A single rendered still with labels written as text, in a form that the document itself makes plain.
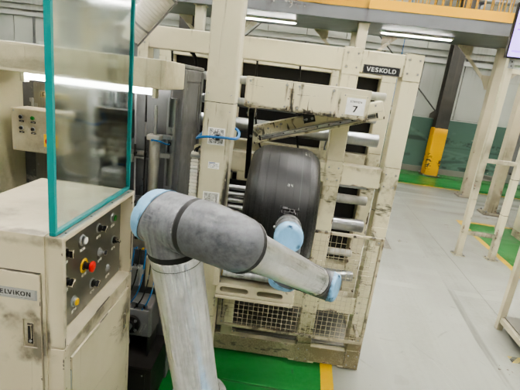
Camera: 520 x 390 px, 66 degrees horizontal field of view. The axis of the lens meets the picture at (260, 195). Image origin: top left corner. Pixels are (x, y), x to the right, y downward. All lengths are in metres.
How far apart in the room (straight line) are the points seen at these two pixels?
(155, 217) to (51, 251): 0.56
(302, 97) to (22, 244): 1.33
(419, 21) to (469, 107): 4.72
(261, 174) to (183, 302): 0.87
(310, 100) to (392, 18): 5.36
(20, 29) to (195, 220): 12.97
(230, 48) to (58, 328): 1.20
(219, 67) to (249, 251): 1.13
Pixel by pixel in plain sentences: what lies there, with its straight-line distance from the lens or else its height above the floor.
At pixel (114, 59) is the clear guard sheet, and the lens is 1.53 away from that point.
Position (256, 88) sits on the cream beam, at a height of 1.73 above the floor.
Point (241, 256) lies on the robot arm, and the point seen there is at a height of 1.44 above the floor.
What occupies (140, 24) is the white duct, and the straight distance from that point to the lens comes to 2.16.
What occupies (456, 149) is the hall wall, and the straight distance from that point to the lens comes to 11.58.
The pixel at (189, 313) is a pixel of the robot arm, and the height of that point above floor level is 1.27.
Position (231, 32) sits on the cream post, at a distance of 1.76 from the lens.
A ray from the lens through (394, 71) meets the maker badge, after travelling 2.37.
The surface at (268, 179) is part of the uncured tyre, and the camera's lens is 1.63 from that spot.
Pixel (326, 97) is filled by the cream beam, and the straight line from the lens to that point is 2.00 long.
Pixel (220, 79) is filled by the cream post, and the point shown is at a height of 1.75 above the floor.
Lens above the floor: 1.76
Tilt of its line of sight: 16 degrees down
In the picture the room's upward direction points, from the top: 7 degrees clockwise
